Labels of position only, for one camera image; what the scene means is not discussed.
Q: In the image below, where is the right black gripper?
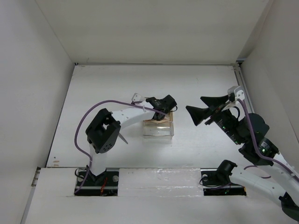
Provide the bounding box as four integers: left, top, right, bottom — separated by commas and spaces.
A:
185, 94, 244, 144

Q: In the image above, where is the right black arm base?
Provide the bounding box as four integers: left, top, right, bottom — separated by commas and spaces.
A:
199, 160, 247, 196

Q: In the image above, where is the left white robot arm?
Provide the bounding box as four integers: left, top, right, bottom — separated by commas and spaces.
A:
85, 93, 177, 186

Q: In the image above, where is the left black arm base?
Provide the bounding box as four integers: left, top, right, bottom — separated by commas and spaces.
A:
74, 168, 119, 196

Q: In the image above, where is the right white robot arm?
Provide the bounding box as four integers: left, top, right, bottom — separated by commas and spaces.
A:
186, 96, 299, 221

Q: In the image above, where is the clear plastic tray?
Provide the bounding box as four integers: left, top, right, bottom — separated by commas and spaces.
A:
143, 120, 174, 139

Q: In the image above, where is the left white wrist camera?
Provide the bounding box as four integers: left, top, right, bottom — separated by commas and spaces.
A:
131, 93, 146, 104

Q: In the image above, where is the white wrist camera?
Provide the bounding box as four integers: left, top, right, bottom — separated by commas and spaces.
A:
131, 93, 146, 104
227, 86, 245, 108

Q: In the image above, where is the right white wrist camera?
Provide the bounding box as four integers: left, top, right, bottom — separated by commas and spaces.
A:
227, 86, 245, 108

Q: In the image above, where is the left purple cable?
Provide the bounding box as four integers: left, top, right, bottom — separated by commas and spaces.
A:
74, 99, 168, 194

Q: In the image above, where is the aluminium rail right side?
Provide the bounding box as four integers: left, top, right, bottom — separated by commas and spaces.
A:
231, 61, 254, 112

